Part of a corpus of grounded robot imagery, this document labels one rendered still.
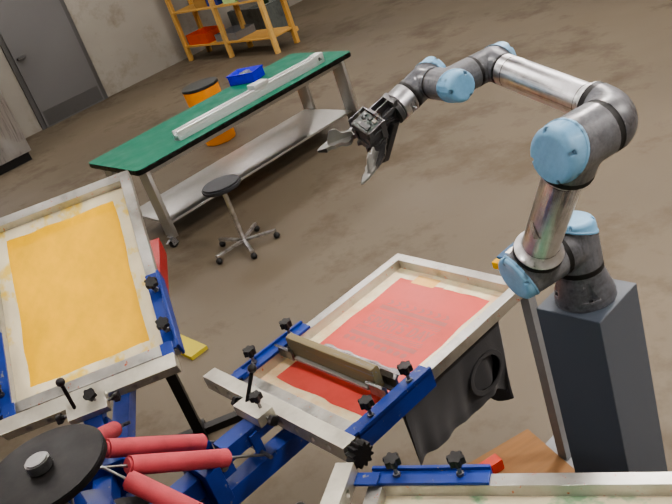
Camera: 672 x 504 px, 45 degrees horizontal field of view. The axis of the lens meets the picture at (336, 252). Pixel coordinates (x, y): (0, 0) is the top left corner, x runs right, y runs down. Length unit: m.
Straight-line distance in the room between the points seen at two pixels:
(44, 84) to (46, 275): 9.72
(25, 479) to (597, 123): 1.49
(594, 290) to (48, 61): 11.18
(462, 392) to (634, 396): 0.59
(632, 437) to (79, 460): 1.40
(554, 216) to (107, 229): 1.75
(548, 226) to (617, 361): 0.50
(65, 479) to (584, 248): 1.31
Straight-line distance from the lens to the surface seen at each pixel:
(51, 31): 12.71
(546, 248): 1.84
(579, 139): 1.59
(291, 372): 2.62
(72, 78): 12.79
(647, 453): 2.41
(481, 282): 2.70
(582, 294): 2.05
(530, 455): 3.43
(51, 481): 2.02
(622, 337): 2.14
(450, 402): 2.59
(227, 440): 2.32
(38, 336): 2.89
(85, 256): 2.97
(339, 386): 2.47
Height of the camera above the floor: 2.38
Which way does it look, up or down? 26 degrees down
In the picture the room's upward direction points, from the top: 20 degrees counter-clockwise
